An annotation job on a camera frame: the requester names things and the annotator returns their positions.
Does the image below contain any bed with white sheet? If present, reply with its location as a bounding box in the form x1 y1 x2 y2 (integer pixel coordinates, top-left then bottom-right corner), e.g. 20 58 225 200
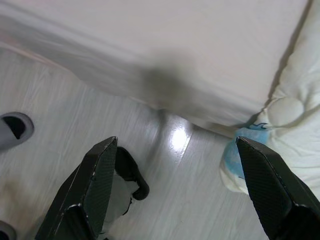
0 0 313 138

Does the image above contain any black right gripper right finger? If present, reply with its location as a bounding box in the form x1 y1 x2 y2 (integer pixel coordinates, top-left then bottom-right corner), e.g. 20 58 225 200
235 136 320 240

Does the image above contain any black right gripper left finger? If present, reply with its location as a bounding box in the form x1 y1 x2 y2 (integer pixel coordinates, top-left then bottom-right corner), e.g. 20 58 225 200
34 136 119 240

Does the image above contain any white pillow with blue print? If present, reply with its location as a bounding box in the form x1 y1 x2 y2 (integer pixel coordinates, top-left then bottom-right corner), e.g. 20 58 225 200
219 0 320 196

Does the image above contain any grey slipper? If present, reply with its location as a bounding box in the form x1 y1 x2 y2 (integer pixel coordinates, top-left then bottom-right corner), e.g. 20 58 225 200
0 220 17 240
0 111 36 154

